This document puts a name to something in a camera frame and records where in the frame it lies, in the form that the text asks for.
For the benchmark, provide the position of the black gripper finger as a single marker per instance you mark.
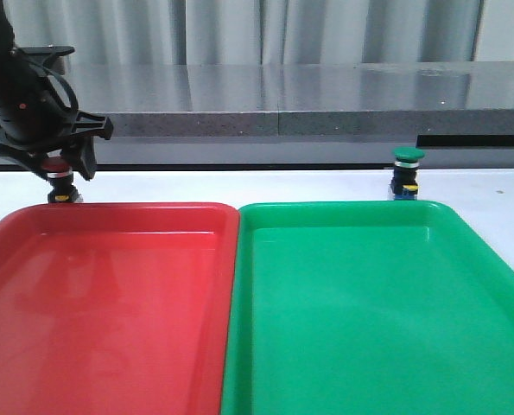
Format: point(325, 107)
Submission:
point(80, 155)
point(31, 162)

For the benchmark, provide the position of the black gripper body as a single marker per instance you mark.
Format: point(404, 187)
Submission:
point(39, 109)

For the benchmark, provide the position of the red mushroom push button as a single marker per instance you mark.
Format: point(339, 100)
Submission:
point(59, 174)

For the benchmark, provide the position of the green mushroom push button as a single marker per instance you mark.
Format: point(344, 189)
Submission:
point(403, 184)

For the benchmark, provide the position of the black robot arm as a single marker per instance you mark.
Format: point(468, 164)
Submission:
point(39, 111)

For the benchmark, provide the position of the white pleated curtain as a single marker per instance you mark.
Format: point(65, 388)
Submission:
point(269, 32)

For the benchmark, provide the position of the red plastic tray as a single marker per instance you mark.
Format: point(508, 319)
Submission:
point(118, 308)

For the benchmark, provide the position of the grey stone counter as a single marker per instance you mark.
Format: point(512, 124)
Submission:
point(177, 117)

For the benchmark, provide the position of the green plastic tray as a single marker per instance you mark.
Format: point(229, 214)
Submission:
point(371, 307)

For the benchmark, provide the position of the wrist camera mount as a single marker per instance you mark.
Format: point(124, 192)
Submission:
point(50, 57)

